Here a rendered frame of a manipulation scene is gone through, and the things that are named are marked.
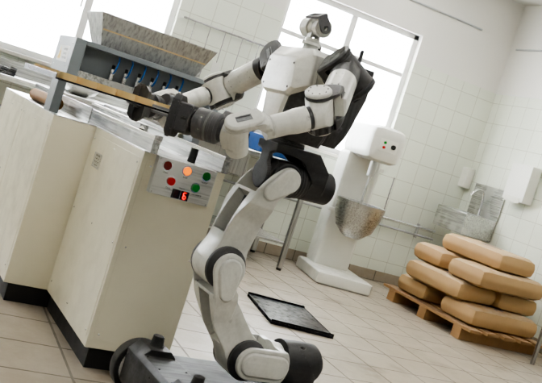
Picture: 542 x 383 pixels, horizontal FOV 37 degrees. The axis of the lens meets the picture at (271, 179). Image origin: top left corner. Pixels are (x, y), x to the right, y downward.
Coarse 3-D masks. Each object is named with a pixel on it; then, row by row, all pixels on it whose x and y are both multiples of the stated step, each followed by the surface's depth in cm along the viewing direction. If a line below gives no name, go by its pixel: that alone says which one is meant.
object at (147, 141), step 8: (96, 112) 366; (96, 120) 363; (104, 120) 353; (112, 120) 342; (104, 128) 350; (112, 128) 340; (120, 128) 331; (128, 128) 322; (136, 128) 314; (120, 136) 328; (128, 136) 320; (136, 136) 311; (144, 136) 304; (152, 136) 296; (160, 136) 295; (136, 144) 309; (144, 144) 302; (152, 144) 295; (160, 144) 296; (152, 152) 295
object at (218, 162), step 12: (96, 108) 473; (120, 120) 429; (132, 120) 412; (156, 132) 378; (168, 144) 362; (180, 144) 350; (192, 144) 338; (204, 156) 325; (216, 156) 315; (228, 156) 308; (216, 168) 313; (228, 168) 310
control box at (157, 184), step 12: (156, 156) 299; (156, 168) 297; (180, 168) 301; (192, 168) 303; (204, 168) 306; (156, 180) 298; (180, 180) 302; (192, 180) 304; (204, 180) 306; (156, 192) 299; (168, 192) 301; (180, 192) 302; (192, 192) 305; (204, 192) 307; (204, 204) 308
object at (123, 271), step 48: (96, 144) 350; (96, 192) 334; (144, 192) 300; (96, 240) 319; (144, 240) 303; (192, 240) 312; (48, 288) 359; (96, 288) 305; (144, 288) 307; (96, 336) 302; (144, 336) 311
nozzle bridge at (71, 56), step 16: (64, 48) 361; (80, 48) 348; (96, 48) 351; (64, 64) 354; (80, 64) 349; (96, 64) 361; (112, 64) 364; (128, 64) 367; (144, 64) 362; (96, 80) 357; (112, 80) 365; (128, 80) 369; (144, 80) 372; (160, 80) 375; (176, 80) 379; (192, 80) 373; (48, 96) 364
